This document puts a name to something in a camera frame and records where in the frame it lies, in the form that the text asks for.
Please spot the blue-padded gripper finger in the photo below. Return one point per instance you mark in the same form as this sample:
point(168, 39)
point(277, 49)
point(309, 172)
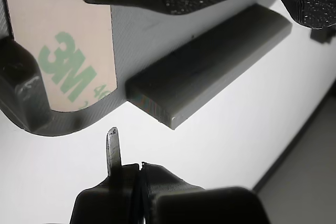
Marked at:
point(197, 205)

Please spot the blue-padded gripper finger with blade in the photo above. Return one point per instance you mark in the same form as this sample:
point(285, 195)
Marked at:
point(105, 203)

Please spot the tan 3M tape liner strip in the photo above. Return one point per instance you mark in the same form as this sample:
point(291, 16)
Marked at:
point(65, 37)

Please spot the grey 3D printed fixture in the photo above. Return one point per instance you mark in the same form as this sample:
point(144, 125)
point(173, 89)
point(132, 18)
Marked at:
point(136, 51)

